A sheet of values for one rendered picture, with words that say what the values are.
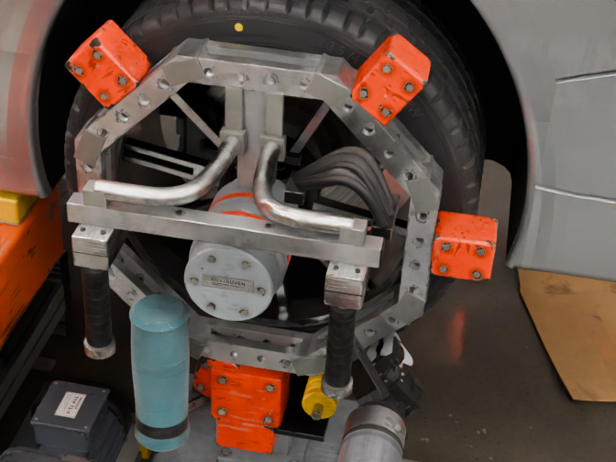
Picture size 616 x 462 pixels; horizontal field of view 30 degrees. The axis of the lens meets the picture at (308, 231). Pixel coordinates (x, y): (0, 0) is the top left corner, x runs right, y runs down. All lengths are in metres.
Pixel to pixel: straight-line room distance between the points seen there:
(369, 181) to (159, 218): 0.28
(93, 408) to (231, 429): 0.25
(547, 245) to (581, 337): 1.15
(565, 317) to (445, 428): 0.54
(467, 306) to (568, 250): 1.19
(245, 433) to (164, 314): 0.33
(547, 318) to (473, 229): 1.33
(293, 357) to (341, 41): 0.53
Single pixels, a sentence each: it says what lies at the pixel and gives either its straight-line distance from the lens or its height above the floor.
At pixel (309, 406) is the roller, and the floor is 0.51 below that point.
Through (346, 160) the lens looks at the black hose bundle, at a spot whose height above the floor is 1.04.
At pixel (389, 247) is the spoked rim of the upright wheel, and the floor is 0.72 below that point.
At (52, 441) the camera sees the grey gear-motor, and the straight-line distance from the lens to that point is 2.05.
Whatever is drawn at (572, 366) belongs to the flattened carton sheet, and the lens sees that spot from 2.88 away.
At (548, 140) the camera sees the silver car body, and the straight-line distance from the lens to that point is 1.75.
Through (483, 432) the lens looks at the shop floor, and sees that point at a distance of 2.67.
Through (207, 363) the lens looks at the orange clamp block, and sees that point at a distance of 1.90.
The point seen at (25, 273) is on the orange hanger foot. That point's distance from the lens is 2.08.
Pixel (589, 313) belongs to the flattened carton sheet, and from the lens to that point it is 3.06.
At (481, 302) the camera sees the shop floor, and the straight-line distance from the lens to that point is 3.04.
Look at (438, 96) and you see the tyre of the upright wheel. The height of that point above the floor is 1.06.
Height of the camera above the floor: 1.82
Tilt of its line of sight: 34 degrees down
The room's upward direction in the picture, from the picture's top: 3 degrees clockwise
